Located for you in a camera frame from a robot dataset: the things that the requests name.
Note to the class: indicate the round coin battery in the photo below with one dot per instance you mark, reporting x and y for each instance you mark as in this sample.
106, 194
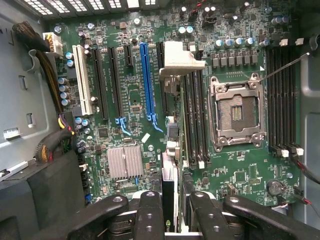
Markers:
273, 187

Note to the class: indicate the blue expansion slot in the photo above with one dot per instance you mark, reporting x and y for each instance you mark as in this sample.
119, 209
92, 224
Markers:
146, 75

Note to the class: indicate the black fan shroud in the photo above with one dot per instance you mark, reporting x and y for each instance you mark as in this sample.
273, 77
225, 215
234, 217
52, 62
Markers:
50, 195

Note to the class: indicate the silver power supply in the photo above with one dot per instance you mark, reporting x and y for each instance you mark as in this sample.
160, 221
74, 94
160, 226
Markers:
20, 75

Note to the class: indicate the metal CPU socket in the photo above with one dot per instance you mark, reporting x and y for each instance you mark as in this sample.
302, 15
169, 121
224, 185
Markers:
237, 112

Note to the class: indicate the socket locking lever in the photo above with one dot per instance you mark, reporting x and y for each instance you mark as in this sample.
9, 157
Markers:
285, 67

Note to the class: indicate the silver chipset heatsink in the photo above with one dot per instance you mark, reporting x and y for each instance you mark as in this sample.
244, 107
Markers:
125, 162

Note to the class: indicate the white expansion slot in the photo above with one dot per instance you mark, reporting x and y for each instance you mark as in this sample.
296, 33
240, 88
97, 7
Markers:
82, 80

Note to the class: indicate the green motherboard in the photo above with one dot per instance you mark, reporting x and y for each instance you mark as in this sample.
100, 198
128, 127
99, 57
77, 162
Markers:
237, 155

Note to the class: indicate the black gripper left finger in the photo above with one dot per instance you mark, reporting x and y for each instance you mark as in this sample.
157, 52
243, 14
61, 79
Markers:
147, 220

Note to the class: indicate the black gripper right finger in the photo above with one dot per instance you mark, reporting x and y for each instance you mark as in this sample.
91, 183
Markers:
210, 220

